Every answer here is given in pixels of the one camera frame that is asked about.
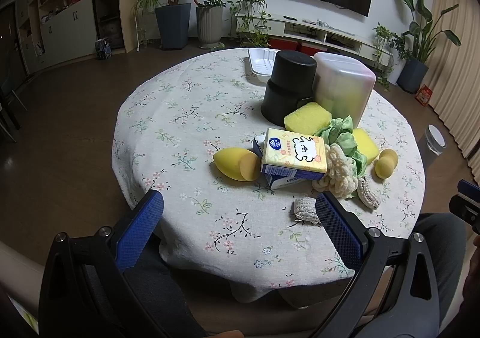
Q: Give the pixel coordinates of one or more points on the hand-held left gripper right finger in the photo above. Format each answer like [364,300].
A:
[337,233]

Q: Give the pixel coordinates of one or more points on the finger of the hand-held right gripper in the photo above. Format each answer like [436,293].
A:
[464,205]

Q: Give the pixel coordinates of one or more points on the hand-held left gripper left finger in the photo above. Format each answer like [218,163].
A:
[140,233]

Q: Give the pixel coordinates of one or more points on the beige ribbed knitted pad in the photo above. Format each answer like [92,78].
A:
[303,210]

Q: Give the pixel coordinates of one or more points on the cream knitted corn-shaped scrubber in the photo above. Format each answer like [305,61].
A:
[367,193]

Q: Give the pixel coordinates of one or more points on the cream knitted scrunchie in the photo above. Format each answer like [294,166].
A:
[339,172]

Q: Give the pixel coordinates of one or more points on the blue tissue packet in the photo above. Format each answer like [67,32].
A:
[279,182]

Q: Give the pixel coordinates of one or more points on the small yellow makeup sponge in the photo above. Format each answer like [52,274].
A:
[386,165]

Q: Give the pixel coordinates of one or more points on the yellow tissue packet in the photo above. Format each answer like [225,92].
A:
[292,152]

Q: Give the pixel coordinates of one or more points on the green fabric scrunchie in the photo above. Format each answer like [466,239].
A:
[337,133]

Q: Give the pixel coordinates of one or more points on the large yellow egg makeup sponge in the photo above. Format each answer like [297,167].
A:
[230,161]

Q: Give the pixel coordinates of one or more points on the white plastic tray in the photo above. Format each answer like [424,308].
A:
[258,60]

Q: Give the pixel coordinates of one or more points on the person's grey trouser leg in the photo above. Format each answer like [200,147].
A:
[442,236]

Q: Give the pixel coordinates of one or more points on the white trash bin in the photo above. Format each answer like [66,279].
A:
[434,142]

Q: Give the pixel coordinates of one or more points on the yellow rectangular sponge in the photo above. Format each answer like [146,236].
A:
[305,118]
[367,144]

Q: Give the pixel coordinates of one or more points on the red paper bag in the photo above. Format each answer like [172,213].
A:
[423,95]

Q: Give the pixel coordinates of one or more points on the floral tablecloth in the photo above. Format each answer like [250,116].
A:
[195,116]

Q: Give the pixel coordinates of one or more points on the dark grey planter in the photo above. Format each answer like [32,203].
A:
[412,75]

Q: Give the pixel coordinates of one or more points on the translucent plastic container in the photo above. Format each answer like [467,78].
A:
[345,86]

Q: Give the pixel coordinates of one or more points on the black round container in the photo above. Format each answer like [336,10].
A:
[288,79]

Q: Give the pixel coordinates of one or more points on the small bushy vine plant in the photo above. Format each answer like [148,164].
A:
[386,45]

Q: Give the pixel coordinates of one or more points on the bird-of-paradise plant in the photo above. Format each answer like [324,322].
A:
[423,30]

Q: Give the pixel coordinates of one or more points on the dark chair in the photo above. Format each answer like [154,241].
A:
[9,105]

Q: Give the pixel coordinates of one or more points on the red storage box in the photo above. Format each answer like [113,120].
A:
[308,49]
[283,44]

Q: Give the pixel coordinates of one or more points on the blue box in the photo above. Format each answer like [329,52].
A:
[103,49]

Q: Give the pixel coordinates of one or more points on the white television cabinet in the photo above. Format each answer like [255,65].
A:
[337,30]

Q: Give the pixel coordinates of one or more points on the dark blue square planter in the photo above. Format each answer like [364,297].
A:
[172,26]

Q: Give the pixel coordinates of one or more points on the white ribbed planter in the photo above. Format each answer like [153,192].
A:
[209,26]

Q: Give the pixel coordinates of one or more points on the spider plant on stand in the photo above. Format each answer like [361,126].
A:
[146,2]

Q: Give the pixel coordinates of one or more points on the trailing pothos plant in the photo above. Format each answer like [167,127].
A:
[251,11]

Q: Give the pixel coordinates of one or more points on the small green plant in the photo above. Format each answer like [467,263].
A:
[212,2]

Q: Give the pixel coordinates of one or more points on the white wall cabinet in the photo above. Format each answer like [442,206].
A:
[63,26]

